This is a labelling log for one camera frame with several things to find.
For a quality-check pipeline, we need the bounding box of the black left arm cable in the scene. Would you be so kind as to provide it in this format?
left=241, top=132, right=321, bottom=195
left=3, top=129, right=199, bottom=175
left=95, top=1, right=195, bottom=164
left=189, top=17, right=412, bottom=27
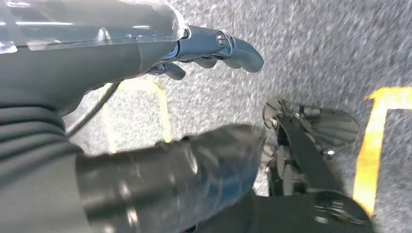
left=65, top=81, right=122, bottom=138

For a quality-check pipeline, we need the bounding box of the metal robot foot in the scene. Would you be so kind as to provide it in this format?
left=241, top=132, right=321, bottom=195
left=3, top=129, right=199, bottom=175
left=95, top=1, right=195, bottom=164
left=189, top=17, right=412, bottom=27
left=261, top=97, right=361, bottom=198

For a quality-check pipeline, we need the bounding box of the dark robot leg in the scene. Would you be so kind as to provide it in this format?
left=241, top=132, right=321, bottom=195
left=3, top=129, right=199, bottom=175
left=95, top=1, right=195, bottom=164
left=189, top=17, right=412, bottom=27
left=75, top=123, right=376, bottom=233

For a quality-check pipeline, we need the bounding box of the yellow floor tape marking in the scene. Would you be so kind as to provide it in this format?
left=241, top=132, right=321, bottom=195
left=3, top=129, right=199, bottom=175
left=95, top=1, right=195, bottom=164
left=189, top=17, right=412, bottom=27
left=99, top=78, right=412, bottom=216

